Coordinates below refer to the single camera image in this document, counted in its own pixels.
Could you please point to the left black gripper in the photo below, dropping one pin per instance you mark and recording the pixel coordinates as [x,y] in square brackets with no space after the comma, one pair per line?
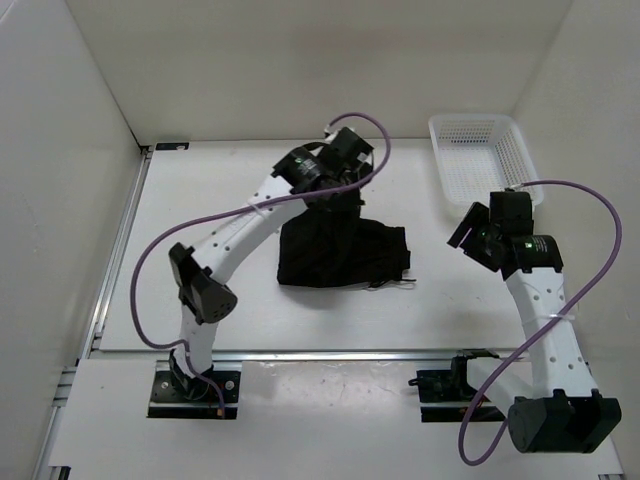
[349,202]

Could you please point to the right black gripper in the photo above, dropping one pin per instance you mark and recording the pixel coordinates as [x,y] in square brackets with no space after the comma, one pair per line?
[476,218]

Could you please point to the black trousers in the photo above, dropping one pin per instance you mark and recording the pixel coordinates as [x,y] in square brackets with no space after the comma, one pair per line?
[332,249]

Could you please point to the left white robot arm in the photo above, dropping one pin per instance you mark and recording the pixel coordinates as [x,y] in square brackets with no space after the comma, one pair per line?
[202,270]

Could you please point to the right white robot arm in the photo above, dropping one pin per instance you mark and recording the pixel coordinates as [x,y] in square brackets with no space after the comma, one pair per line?
[545,390]

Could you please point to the white plastic mesh basket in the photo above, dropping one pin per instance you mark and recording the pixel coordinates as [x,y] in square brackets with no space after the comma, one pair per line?
[477,154]

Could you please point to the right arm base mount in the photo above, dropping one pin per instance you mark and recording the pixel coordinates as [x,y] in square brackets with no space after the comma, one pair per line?
[445,394]

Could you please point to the aluminium front rail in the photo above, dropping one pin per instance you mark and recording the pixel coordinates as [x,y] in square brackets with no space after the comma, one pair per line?
[420,355]

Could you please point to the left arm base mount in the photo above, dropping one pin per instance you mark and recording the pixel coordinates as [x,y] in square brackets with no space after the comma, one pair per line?
[169,400]

